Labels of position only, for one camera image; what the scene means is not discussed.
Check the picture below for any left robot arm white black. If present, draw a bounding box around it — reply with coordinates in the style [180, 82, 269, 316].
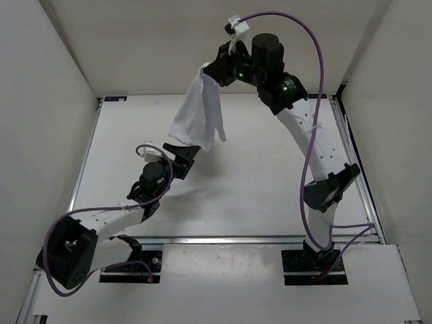
[36, 143, 200, 298]

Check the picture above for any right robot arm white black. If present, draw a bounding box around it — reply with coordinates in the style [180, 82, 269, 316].
[204, 33, 360, 270]

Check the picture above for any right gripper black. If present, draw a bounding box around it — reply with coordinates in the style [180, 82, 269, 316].
[204, 40, 265, 88]

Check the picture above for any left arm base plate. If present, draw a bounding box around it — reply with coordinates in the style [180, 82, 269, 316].
[99, 246, 163, 284]

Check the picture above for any white skirt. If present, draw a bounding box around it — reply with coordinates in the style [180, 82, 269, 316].
[168, 62, 227, 152]

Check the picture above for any white front cover board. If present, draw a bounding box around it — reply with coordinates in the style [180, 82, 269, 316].
[33, 244, 421, 323]

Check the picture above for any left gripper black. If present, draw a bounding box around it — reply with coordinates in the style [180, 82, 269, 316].
[155, 143, 200, 199]

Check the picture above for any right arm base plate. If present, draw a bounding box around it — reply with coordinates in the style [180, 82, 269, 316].
[281, 249, 348, 286]

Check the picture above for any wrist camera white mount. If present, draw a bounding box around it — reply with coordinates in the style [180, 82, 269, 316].
[142, 141, 161, 163]
[224, 15, 250, 55]

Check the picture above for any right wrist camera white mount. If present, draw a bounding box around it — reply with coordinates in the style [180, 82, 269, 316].
[224, 15, 250, 55]

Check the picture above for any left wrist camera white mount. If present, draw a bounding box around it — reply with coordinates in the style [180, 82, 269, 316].
[142, 141, 161, 163]

